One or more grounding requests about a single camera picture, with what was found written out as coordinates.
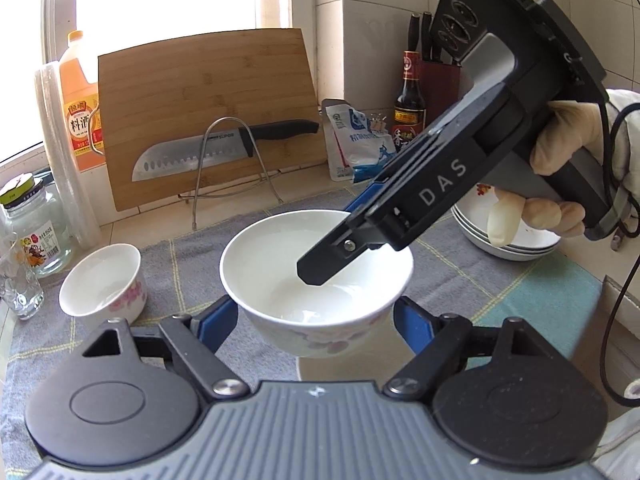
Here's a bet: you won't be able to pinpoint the large white bowl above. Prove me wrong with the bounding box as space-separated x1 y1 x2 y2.
219 209 414 359

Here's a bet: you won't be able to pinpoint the white bowl pink flowers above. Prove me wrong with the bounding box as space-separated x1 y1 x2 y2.
58 244 149 330

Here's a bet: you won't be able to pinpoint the white fruit plate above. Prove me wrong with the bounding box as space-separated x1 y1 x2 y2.
451 184 562 262

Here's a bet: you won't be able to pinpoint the santoku kitchen knife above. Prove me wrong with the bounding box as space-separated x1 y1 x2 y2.
131 119 319 182

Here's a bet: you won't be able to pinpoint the gloved right hand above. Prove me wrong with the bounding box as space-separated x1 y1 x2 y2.
486 89 639 247

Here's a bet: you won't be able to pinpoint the blue white salt bag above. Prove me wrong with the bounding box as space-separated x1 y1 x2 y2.
321 99 396 183

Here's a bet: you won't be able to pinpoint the dark red knife block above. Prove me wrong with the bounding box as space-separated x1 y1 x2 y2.
406 10 462 134

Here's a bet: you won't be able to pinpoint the dark vinegar bottle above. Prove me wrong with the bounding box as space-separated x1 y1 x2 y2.
390 51 426 152

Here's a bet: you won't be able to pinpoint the clear glass mug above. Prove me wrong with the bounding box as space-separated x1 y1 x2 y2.
0 233 44 321

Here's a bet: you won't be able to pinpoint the glass jar green lid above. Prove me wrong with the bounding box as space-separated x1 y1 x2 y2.
1 172 73 278

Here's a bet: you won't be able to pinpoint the bamboo cutting board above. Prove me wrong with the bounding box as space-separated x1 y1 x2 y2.
98 28 326 211

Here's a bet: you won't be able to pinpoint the orange cooking wine bottle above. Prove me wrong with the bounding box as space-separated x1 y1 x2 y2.
58 30 105 171

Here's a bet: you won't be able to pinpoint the tall plastic wrap roll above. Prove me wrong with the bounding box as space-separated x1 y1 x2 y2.
35 62 101 249

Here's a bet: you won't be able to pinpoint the black cable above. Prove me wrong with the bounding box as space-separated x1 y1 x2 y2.
598 0 640 409

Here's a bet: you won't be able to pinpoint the wire board rack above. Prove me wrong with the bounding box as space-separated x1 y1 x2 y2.
178 116 284 231

